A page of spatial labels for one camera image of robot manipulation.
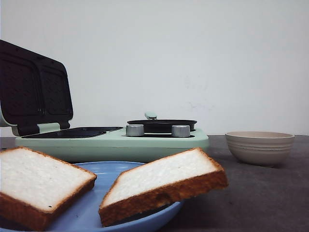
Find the white bread slice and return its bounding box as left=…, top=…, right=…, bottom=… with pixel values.
left=98, top=147, right=228, bottom=227
left=0, top=147, right=97, bottom=231

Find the beige ribbed bowl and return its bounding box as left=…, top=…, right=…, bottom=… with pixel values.
left=225, top=131, right=295, bottom=166

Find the mint green breakfast maker base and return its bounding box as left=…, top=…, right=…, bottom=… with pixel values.
left=15, top=127, right=209, bottom=162

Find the black round frying pan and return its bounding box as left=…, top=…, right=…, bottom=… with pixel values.
left=127, top=111, right=197, bottom=133

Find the left silver control knob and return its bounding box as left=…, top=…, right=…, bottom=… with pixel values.
left=126, top=124, right=144, bottom=137

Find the silver control knob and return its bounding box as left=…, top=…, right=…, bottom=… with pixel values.
left=171, top=125, right=191, bottom=138
left=126, top=124, right=144, bottom=137

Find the right silver control knob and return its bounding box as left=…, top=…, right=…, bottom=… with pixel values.
left=171, top=125, right=191, bottom=138

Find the blue plastic plate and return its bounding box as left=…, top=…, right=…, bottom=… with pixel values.
left=46, top=161, right=183, bottom=232

